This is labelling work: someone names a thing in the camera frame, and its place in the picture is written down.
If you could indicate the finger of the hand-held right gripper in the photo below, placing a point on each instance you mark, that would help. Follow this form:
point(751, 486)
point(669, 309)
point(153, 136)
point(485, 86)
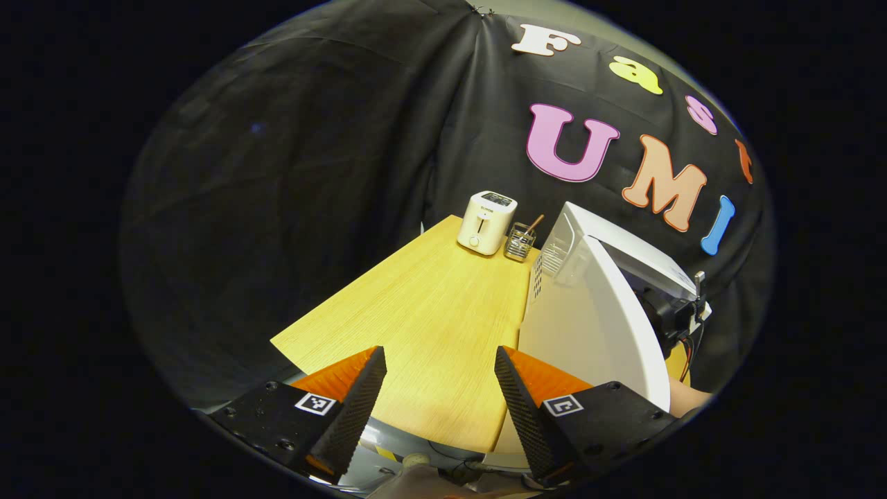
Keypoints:
point(675, 364)

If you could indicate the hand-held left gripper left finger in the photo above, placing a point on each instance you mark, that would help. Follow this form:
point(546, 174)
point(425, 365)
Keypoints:
point(350, 409)

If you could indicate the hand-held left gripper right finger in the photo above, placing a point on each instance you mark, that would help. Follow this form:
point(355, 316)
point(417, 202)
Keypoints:
point(527, 409)

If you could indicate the white microwave oven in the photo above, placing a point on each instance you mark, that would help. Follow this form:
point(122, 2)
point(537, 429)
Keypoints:
point(589, 326)

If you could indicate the wooden utensil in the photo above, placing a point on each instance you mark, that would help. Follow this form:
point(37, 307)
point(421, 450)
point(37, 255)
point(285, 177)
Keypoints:
point(535, 223)

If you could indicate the clear glass utensil holder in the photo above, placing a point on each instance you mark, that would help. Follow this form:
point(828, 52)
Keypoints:
point(517, 247)

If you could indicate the white toaster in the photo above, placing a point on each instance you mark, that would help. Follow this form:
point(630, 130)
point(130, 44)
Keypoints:
point(481, 225)

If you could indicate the black backdrop cloth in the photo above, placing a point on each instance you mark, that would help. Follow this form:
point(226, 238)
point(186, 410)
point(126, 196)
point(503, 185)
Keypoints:
point(277, 208)

